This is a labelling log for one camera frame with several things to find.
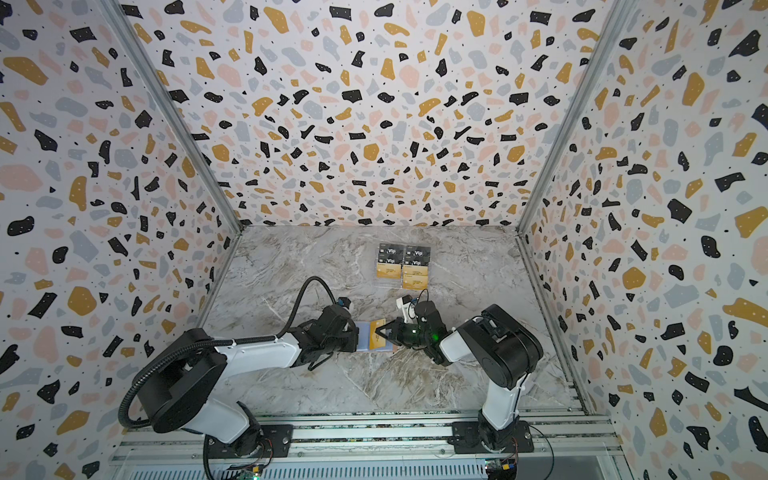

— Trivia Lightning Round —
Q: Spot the gold vip card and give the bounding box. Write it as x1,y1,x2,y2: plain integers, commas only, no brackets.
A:
402,265,429,291
368,319,392,352
376,263,402,280

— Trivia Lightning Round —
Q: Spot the tan leather card holder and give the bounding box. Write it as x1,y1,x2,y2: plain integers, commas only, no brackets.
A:
356,319,397,353

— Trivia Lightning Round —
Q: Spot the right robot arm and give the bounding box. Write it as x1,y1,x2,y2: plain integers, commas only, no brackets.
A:
375,301,544,455

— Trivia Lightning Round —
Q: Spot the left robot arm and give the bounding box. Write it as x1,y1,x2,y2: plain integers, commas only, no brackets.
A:
119,303,359,458

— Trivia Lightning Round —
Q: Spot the clear acrylic card display stand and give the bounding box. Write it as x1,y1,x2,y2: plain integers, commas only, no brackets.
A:
375,243,432,288

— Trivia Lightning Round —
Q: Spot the black VIP card left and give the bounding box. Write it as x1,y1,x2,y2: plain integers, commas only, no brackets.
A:
377,243,405,265

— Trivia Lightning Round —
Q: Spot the black vip card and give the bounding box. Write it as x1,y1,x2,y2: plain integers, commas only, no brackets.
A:
377,243,405,265
403,245,431,267

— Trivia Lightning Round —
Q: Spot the black VIP card right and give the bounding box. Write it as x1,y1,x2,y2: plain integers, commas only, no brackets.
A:
403,245,431,267

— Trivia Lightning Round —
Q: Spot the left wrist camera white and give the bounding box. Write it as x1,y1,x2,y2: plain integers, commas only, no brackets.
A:
336,297,351,311

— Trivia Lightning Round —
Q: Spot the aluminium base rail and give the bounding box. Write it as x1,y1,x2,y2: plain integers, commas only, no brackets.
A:
104,409,633,479

